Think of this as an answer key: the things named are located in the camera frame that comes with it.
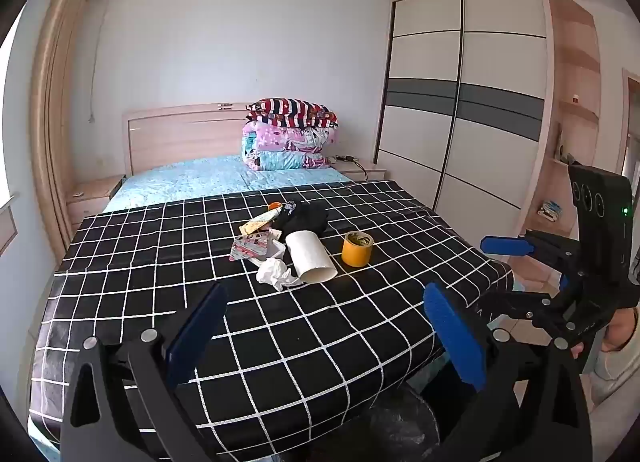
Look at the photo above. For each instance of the blue floral bedsheet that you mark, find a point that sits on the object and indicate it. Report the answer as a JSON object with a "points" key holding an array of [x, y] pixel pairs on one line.
{"points": [[200, 181]]}

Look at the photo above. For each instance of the black bagged trash bin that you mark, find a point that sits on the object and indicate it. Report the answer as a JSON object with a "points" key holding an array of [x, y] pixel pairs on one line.
{"points": [[390, 422]]}

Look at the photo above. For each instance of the white grey sliding wardrobe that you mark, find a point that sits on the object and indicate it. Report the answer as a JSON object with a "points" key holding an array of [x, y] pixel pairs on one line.
{"points": [[490, 141]]}

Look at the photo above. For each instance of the white paper cup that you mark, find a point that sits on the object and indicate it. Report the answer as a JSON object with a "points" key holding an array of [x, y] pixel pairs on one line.
{"points": [[310, 254]]}

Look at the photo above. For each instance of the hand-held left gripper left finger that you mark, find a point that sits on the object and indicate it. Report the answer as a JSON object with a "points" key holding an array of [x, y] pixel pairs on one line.
{"points": [[200, 327]]}

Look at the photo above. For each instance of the orange capped tube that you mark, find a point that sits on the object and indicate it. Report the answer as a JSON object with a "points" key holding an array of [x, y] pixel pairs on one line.
{"points": [[265, 216]]}

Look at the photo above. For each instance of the wooden door frame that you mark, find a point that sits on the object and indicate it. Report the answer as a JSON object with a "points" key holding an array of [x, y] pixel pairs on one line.
{"points": [[627, 116]]}

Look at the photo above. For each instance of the striped folded quilt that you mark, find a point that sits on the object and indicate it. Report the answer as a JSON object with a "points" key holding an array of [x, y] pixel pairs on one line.
{"points": [[295, 114]]}

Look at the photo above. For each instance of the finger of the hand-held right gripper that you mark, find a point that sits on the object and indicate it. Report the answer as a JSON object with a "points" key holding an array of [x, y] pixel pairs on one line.
{"points": [[502, 245], [520, 304]]}

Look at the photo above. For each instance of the yellow tape roll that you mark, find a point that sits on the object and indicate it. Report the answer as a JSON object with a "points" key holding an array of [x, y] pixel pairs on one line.
{"points": [[356, 254]]}

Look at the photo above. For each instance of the person's right hand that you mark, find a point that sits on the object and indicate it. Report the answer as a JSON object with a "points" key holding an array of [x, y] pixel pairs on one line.
{"points": [[625, 329]]}

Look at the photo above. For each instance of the yellowish snack packet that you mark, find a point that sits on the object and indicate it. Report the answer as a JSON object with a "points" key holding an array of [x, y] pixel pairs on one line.
{"points": [[252, 228]]}

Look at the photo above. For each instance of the blue white shelf items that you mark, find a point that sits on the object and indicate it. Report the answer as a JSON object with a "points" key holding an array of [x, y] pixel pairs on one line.
{"points": [[550, 209]]}

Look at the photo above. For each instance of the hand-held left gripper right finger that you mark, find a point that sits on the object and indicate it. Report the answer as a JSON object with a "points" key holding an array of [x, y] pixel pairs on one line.
{"points": [[450, 327]]}

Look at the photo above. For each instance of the black white checked cloth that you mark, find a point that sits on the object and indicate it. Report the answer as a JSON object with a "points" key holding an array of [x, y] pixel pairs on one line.
{"points": [[350, 322]]}

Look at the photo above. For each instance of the dark shelf ornament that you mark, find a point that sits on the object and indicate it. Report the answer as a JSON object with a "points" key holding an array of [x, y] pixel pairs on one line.
{"points": [[564, 149]]}

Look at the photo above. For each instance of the white tissue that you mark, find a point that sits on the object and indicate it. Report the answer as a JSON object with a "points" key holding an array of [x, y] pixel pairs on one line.
{"points": [[272, 272]]}

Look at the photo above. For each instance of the wooden bed headboard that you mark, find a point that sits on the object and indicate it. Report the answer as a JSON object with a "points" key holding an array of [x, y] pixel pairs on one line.
{"points": [[185, 136]]}

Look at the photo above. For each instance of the red white snack packet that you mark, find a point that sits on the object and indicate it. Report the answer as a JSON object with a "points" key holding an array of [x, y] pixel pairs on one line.
{"points": [[247, 245]]}

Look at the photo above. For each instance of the wooden nightstand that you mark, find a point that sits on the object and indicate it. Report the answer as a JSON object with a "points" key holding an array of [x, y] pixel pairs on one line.
{"points": [[90, 192], [365, 171]]}

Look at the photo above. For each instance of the wooden corner shelf unit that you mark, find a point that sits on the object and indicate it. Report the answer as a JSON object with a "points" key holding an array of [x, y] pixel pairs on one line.
{"points": [[575, 41]]}

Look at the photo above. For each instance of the bright window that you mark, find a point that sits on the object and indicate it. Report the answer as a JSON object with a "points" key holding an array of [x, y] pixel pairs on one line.
{"points": [[7, 116]]}

